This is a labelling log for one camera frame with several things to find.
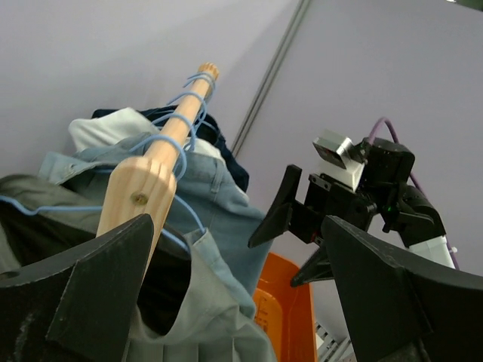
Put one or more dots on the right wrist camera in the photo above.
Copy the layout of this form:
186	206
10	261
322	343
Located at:
343	162

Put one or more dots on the blue wire hanger with skirt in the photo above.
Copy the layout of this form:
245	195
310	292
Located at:
109	217

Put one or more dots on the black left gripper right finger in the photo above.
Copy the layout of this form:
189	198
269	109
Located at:
399	306

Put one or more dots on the blue hanger of white garment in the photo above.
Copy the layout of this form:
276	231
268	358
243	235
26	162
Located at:
190	105

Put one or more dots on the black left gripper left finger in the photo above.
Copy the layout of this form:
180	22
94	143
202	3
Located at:
76	305

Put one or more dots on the light blue denim shirt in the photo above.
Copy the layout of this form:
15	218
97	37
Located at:
88	176

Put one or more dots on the aluminium rail base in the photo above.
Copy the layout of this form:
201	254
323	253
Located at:
328	349

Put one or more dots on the orange plastic basket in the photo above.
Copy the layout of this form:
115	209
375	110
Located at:
284	313

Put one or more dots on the dark navy jeans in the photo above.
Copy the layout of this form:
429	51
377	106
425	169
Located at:
222	151

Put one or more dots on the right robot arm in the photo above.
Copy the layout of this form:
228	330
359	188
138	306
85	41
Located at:
371	222

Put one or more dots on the wooden clothes rack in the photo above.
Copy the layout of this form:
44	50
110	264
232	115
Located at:
136	179

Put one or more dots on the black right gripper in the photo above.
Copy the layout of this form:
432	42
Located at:
325	197

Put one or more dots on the white garment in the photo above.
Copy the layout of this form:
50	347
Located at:
86	134

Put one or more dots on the blue hanger of denim shirt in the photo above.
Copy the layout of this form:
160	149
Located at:
171	144

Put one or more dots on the light blue denim skirt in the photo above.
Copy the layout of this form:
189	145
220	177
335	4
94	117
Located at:
209	189

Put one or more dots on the grey pleated skirt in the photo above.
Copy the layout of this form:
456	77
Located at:
191	307

